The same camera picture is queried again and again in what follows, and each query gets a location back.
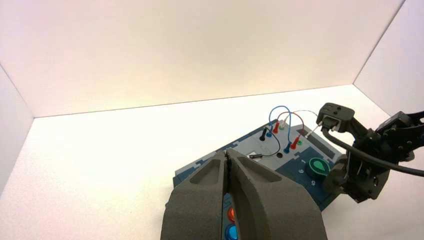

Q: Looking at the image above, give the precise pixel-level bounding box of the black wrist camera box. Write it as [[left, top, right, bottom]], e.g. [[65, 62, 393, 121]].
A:
[[316, 102, 355, 133]]

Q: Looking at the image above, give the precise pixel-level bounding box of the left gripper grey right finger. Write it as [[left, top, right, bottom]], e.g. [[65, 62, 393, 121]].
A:
[[226, 148, 328, 240]]

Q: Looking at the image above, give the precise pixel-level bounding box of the blue push button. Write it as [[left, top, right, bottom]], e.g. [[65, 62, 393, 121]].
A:
[[224, 224, 239, 240]]

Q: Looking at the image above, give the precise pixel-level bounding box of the black camera cable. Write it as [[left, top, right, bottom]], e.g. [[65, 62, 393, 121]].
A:
[[321, 127, 424, 177]]

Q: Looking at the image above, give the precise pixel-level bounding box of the red banana plug cable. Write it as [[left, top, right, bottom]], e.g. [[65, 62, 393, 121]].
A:
[[272, 111, 305, 151]]

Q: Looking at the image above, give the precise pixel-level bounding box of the blue banana plug cable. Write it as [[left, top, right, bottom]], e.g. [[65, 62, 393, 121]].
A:
[[266, 105, 293, 154]]

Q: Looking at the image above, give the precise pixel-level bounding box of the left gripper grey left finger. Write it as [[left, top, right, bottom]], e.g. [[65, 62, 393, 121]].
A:
[[160, 151, 230, 240]]

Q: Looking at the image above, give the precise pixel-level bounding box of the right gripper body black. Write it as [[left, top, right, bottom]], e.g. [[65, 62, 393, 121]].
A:
[[344, 119, 416, 204]]

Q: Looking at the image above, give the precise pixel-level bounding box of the green black rotary knob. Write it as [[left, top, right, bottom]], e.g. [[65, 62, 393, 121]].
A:
[[304, 157, 331, 181]]

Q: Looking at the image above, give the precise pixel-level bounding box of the blue grey task board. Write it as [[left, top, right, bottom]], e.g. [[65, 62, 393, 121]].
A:
[[172, 123, 344, 240]]

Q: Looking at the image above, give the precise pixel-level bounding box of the black banana plug cable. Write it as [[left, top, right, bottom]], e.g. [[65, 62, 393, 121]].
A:
[[248, 128, 282, 159]]

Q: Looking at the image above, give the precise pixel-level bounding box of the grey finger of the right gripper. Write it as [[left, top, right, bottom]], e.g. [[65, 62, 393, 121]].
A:
[[322, 155, 349, 196]]

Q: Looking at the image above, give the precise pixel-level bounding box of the white banana plug cable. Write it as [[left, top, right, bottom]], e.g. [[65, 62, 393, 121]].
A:
[[279, 110, 322, 138]]

